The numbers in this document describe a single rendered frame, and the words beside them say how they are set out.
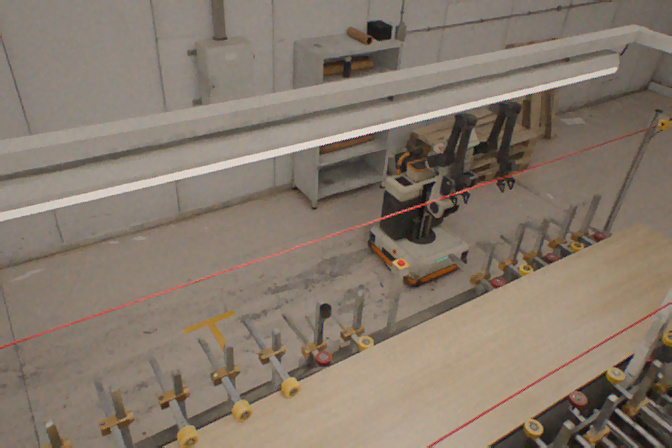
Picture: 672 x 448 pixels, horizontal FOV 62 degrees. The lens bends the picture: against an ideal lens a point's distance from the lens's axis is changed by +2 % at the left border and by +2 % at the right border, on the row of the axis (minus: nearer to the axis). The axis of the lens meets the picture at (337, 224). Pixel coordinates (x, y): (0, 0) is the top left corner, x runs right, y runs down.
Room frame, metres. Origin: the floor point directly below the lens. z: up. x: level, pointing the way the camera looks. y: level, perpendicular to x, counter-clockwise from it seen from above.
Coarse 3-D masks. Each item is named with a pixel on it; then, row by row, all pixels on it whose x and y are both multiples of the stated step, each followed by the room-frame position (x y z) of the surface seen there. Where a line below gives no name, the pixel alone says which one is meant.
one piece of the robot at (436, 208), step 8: (440, 144) 3.74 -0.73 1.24; (440, 152) 3.66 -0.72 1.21; (472, 152) 3.74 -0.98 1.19; (464, 160) 3.72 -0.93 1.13; (440, 168) 3.72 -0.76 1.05; (448, 168) 3.64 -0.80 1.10; (440, 176) 3.72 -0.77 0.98; (440, 184) 3.71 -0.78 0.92; (432, 192) 3.70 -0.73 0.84; (440, 200) 3.64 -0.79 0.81; (448, 200) 3.66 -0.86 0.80; (432, 208) 3.67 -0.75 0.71; (440, 208) 3.61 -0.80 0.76; (440, 216) 3.61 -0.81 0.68
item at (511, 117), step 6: (510, 108) 3.61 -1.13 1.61; (510, 114) 3.61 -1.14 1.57; (516, 114) 3.63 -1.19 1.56; (510, 120) 3.62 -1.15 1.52; (510, 126) 3.62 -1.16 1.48; (504, 132) 3.64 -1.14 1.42; (510, 132) 3.62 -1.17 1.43; (504, 138) 3.63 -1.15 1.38; (510, 138) 3.63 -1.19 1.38; (504, 144) 3.62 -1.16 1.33; (498, 150) 3.64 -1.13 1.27; (504, 150) 3.61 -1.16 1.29; (504, 156) 3.62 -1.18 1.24
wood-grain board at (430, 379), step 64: (576, 256) 2.93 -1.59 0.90; (640, 256) 2.98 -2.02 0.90; (448, 320) 2.24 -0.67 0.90; (512, 320) 2.28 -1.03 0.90; (576, 320) 2.33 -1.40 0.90; (320, 384) 1.74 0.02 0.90; (384, 384) 1.77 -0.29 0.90; (448, 384) 1.80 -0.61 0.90; (512, 384) 1.83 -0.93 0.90; (576, 384) 1.87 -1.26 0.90
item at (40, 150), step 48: (528, 48) 2.15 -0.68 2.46; (576, 48) 2.26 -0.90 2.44; (288, 96) 1.54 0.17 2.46; (336, 96) 1.60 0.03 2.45; (384, 96) 1.71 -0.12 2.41; (0, 144) 1.12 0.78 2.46; (48, 144) 1.14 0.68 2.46; (96, 144) 1.19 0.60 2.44; (144, 144) 1.26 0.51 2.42; (624, 384) 1.99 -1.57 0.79
